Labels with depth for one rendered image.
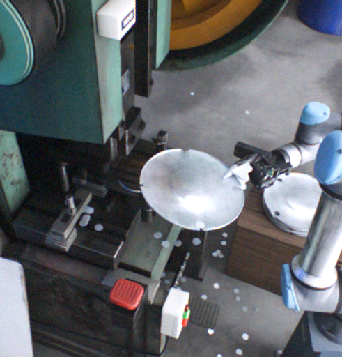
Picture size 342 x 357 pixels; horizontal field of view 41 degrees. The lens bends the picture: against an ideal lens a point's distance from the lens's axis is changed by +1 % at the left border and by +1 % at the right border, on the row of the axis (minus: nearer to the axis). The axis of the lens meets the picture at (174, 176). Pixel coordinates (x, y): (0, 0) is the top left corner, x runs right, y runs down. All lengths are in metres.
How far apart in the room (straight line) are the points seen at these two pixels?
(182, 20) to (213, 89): 1.62
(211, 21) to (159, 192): 0.48
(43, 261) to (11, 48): 0.71
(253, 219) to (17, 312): 0.88
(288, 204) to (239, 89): 1.36
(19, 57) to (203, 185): 0.67
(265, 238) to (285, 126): 1.16
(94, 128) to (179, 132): 1.70
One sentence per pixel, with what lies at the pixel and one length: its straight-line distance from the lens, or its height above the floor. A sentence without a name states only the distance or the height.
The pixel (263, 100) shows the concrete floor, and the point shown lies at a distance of 2.93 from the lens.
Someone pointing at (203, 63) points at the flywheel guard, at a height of 0.98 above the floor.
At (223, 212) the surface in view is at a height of 0.77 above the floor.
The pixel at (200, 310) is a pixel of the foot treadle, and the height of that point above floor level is 0.16.
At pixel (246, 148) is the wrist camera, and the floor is 0.78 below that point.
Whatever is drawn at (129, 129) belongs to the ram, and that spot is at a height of 0.97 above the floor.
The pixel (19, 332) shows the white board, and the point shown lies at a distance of 1.61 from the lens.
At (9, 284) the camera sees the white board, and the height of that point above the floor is 0.48.
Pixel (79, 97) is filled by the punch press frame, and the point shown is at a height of 1.16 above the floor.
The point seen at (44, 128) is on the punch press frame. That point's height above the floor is 1.06.
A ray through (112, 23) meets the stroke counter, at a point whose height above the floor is 1.32.
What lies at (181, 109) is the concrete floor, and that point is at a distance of 2.76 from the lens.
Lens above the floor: 1.68
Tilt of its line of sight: 46 degrees down
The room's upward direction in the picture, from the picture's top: 4 degrees clockwise
